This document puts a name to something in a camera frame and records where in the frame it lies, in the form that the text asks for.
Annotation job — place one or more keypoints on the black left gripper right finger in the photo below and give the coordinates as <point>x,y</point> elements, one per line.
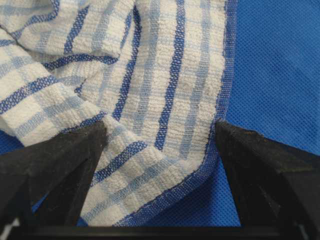
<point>275,187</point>

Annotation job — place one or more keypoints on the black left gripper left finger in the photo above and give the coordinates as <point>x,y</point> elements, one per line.
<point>47,183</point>

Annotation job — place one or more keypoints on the white blue striped towel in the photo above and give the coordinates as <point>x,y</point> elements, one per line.
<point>153,71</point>

